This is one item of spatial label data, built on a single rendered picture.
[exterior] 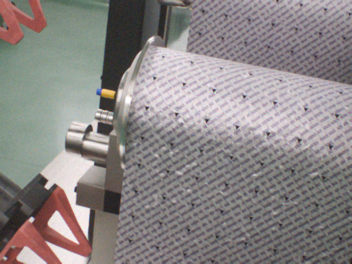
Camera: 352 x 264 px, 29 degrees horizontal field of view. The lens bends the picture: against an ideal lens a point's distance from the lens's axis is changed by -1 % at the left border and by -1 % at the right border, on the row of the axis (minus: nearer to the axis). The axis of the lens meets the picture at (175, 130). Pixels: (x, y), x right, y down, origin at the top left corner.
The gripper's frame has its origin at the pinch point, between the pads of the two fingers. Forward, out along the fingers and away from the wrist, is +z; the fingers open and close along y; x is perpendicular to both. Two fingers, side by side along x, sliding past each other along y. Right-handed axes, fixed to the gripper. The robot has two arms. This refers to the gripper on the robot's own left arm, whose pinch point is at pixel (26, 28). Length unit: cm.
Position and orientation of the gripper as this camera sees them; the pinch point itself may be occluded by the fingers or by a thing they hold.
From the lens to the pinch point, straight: 73.7
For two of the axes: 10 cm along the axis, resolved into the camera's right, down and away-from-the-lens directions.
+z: 6.6, 7.5, 1.1
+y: -2.3, 3.4, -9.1
